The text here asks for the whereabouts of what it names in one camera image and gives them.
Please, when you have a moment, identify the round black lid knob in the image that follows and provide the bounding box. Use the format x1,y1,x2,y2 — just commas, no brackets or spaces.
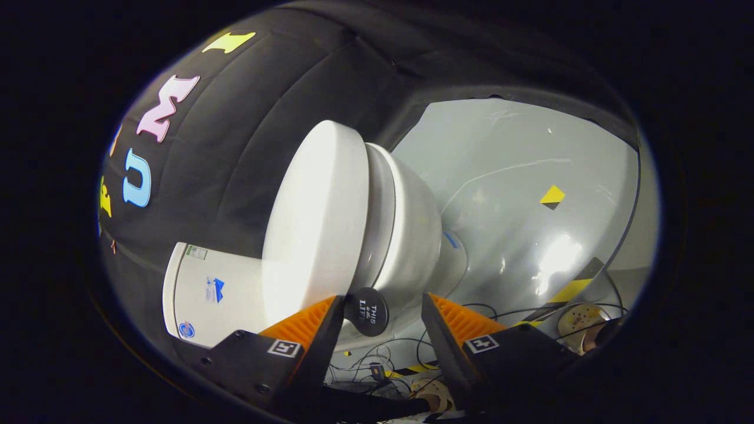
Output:
343,287,390,337

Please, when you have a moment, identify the yellow black square floor sticker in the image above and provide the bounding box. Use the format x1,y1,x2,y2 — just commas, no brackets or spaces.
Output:
540,185,566,211

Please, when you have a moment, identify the yellow black floor tape strip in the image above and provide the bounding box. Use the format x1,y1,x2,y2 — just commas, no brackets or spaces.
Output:
511,257,606,328

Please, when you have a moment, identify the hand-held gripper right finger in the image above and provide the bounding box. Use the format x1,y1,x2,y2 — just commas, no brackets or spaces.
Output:
420,293,581,411

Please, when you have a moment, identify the tangle of thin cables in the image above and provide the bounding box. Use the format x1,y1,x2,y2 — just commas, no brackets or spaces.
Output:
325,302,628,404

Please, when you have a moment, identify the beige perforated slipper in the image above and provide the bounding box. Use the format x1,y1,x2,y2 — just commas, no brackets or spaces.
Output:
557,303,611,355
411,377,455,414

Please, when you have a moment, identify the person's dark trouser leg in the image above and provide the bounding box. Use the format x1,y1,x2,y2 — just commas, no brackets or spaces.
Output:
321,383,432,422

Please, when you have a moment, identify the white toilet seat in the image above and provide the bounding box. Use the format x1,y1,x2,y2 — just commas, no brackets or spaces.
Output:
353,143,398,292

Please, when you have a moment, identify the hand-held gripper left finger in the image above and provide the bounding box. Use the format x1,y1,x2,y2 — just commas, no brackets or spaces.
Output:
177,294,345,422

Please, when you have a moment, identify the black backdrop cloth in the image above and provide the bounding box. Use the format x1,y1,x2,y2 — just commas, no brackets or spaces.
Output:
97,3,640,354

